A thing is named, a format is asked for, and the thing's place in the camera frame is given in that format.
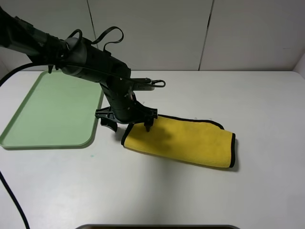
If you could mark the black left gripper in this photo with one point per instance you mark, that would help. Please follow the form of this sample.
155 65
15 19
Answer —
124 108

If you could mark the yellow towel with black trim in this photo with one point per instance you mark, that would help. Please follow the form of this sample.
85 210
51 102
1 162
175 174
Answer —
200 142

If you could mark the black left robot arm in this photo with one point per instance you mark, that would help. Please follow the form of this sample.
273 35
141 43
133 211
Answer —
78 57

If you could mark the green plastic tray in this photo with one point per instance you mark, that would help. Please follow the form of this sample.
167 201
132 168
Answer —
57 112

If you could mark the dark rimmed object at bottom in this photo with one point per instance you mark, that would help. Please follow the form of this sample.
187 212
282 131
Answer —
130 226

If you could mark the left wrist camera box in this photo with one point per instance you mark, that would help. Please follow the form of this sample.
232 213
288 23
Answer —
142 87

